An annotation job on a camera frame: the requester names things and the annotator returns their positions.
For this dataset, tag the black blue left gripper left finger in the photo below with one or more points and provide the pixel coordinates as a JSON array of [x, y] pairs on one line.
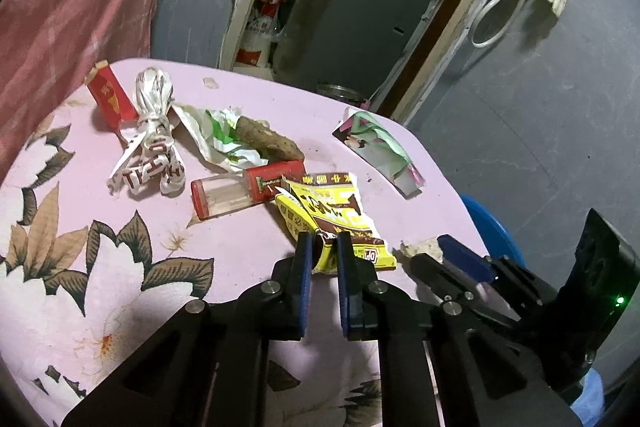
[[208, 364]]

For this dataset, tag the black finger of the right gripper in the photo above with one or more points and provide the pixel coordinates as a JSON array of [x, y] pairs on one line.
[[460, 254]]

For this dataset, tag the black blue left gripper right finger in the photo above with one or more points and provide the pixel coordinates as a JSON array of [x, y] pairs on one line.
[[457, 363]]

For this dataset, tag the yellow snack wrapper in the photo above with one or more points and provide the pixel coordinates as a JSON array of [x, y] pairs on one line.
[[324, 205]]

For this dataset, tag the pink green picture wrapper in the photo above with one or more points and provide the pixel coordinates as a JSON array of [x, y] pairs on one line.
[[367, 138]]

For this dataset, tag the knotted white printed plastic bag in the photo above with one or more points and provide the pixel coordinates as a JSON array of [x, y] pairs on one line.
[[151, 153]]

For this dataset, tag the blue plastic trash bucket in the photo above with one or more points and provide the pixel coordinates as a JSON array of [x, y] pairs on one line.
[[497, 240]]

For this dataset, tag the red clear toothpick box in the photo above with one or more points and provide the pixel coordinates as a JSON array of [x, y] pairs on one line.
[[231, 192]]

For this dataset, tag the pink floral table cloth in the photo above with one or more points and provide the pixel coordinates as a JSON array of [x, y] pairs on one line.
[[87, 275]]

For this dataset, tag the metal pot on floor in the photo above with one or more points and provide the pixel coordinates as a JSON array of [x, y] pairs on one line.
[[343, 94]]

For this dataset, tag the white green crumpled wrapper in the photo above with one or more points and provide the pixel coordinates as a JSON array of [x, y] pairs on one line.
[[214, 133]]

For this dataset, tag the red cigarette pack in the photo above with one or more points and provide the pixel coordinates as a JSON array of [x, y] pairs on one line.
[[112, 101]]

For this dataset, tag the dark grey cabinet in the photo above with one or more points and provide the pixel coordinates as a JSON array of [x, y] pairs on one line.
[[353, 44]]

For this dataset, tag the white red bottle on floor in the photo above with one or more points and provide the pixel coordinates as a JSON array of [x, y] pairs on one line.
[[260, 30]]

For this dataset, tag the red pink hanging cloth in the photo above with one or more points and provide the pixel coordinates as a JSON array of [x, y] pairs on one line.
[[47, 48]]

